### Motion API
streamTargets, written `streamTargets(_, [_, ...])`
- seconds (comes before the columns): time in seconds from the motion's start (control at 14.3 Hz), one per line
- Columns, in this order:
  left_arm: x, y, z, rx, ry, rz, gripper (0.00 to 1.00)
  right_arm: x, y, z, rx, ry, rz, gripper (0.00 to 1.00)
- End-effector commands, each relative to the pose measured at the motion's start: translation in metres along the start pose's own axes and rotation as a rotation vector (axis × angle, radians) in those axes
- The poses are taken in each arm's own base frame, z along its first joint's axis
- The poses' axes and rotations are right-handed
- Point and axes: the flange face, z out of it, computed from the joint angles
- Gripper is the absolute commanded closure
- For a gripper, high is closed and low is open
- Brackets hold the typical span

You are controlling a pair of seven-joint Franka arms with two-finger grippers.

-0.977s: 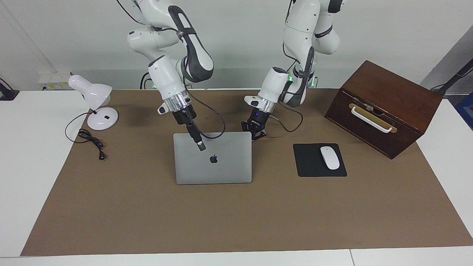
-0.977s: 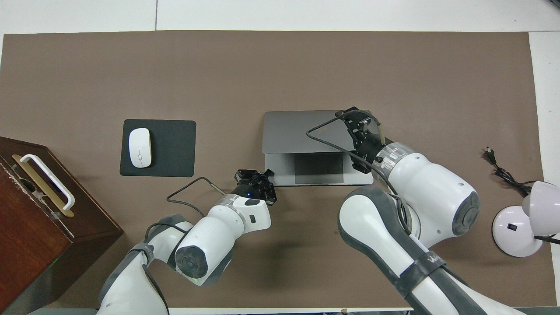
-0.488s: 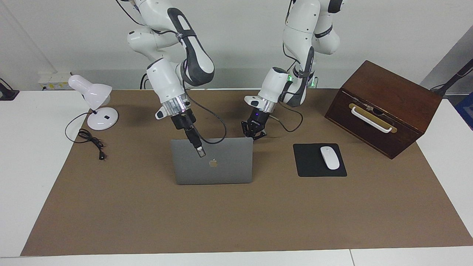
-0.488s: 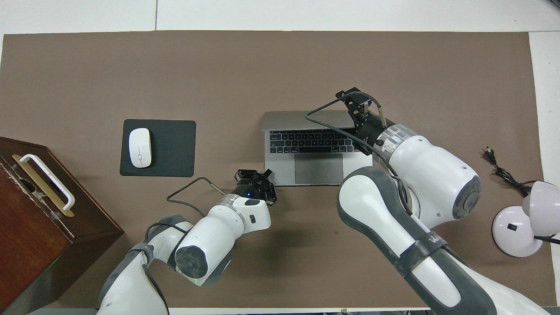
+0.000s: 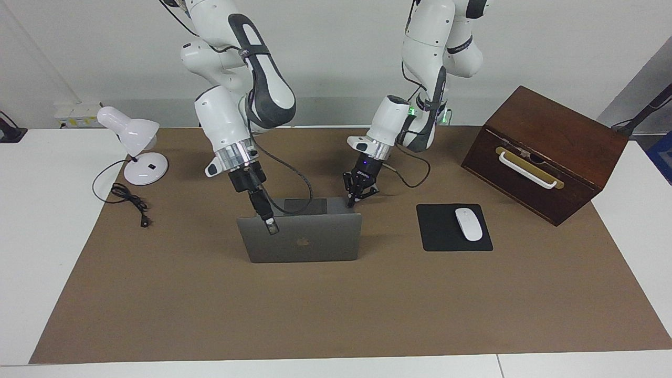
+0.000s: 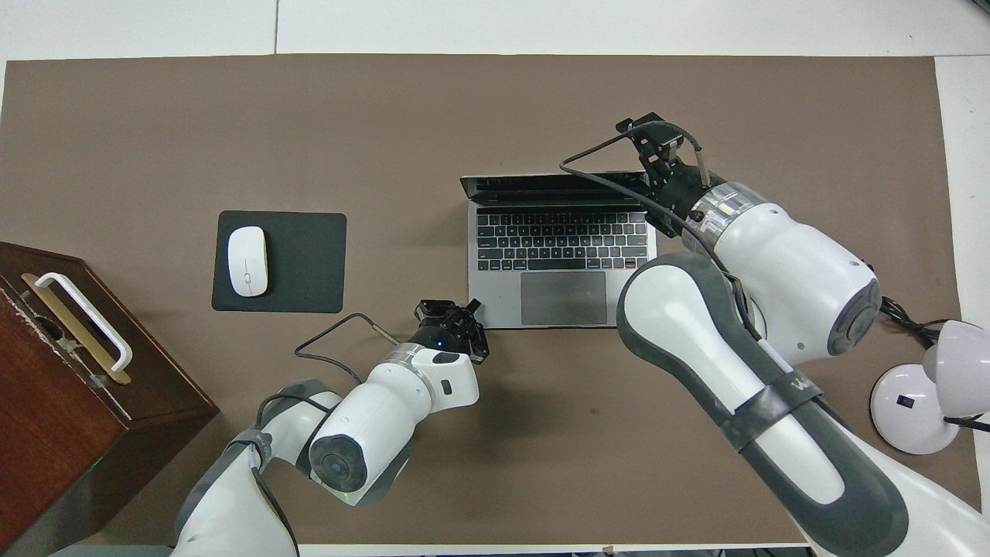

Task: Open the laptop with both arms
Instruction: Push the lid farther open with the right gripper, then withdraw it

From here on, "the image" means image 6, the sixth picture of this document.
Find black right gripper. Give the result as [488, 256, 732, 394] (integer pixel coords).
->
[616, 112, 708, 237]

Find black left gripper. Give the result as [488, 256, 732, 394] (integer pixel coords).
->
[414, 298, 490, 364]

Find silver laptop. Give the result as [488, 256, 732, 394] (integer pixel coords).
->
[459, 172, 660, 330]

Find black mouse pad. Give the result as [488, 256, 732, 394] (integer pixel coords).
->
[212, 210, 347, 314]

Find brown table mat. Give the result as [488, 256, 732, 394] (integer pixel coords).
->
[0, 54, 985, 546]

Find white computer mouse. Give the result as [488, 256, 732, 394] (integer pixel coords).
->
[227, 226, 269, 298]

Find white desk lamp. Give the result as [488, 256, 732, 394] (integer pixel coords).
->
[870, 320, 990, 456]

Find brown wooden box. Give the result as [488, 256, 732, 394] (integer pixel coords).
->
[0, 241, 220, 557]

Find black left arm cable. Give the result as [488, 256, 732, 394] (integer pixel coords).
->
[232, 313, 403, 557]

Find brass handle plate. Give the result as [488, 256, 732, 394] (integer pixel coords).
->
[21, 272, 132, 385]

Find white box handle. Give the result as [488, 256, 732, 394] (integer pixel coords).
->
[35, 272, 133, 374]

